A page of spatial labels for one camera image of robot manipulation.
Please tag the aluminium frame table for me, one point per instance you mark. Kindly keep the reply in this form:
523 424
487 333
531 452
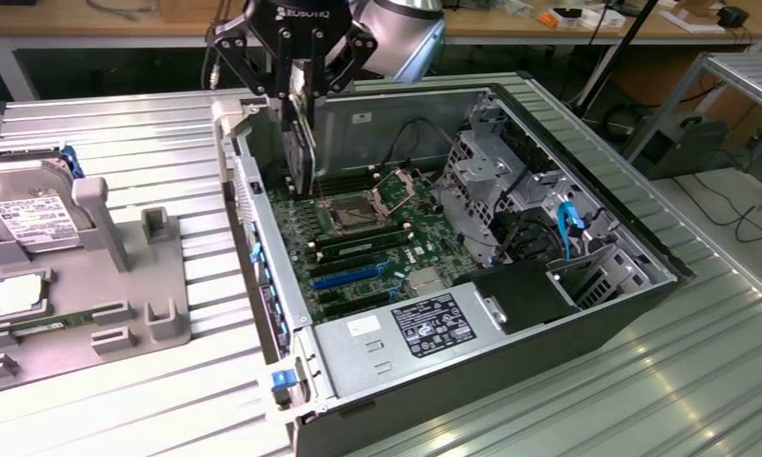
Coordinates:
737 71

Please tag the installed green RAM stick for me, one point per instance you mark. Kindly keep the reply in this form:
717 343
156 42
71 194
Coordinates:
359 246

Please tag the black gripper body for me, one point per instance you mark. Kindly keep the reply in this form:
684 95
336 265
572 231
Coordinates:
301 33

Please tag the blue expansion slot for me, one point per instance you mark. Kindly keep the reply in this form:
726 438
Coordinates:
348 278

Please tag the black plastic shroud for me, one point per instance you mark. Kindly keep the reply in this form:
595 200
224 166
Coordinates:
520 295

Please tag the orange and white box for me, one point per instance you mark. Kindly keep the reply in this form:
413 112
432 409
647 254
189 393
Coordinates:
578 18

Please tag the silver chipset heatsink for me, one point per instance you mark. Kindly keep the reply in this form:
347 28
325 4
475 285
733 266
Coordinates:
427 281

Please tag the silver hard disk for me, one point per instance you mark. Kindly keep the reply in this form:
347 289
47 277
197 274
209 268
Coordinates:
34 221

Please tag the metal socket cover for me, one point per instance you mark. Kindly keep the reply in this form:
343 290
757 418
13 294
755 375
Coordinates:
395 189

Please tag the silver disk bay cage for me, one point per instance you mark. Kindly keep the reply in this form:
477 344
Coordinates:
476 190

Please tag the black stand pole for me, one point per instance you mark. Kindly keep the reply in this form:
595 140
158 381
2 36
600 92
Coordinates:
615 52

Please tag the wooden workbench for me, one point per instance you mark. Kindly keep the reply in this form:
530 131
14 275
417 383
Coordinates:
101 26

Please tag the blue case latch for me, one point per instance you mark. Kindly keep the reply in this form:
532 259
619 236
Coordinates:
281 381

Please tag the black power adapter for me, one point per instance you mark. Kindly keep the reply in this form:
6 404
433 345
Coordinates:
731 16

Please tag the grey parts rack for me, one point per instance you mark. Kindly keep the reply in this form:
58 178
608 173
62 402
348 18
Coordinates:
69 295

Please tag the long black expansion slot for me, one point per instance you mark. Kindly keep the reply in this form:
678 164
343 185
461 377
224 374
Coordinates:
359 310
343 267
355 300

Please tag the CPU socket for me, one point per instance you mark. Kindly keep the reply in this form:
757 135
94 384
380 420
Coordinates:
349 214

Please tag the graphics card with metal bracket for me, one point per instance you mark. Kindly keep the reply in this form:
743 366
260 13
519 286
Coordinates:
301 157

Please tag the green motherboard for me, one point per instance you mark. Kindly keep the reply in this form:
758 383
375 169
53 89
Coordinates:
419 238

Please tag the black box under table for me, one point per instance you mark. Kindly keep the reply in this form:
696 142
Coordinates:
679 147

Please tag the open black PC case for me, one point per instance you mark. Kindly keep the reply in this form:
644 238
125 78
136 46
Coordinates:
481 381

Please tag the silver CPU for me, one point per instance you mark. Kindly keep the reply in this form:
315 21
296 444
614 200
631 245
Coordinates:
19 295

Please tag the grey power supply unit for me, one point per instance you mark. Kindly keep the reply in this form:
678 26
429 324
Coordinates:
355 352

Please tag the blue disk rail clip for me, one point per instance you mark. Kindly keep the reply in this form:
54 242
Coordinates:
67 159

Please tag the loose green RAM stick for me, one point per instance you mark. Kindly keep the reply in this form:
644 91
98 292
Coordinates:
57 321

